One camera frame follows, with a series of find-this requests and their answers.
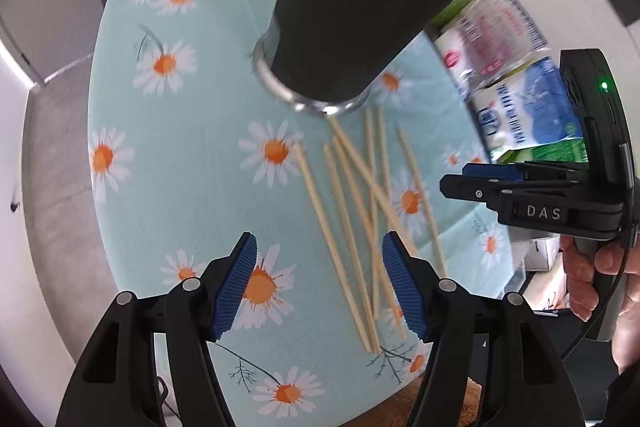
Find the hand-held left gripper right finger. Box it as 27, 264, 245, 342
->
381, 231, 586, 427

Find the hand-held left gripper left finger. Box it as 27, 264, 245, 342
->
55, 232, 258, 427

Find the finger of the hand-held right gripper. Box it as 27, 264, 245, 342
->
462, 159, 590, 182
440, 173, 588, 204

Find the pile of wooden chopsticks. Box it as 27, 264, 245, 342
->
292, 106, 448, 354

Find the black metal cup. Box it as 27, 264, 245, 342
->
251, 0, 473, 118

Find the person's right hand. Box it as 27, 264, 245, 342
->
560, 232, 640, 375

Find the green bag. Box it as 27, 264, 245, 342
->
492, 139, 591, 165

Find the blue and white salt bag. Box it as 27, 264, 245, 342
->
467, 57, 588, 162

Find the white box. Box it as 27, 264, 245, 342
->
520, 237, 566, 274

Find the white and pink bag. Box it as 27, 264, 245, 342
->
432, 0, 551, 100

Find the daisy printed tablecloth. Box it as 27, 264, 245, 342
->
87, 0, 516, 427

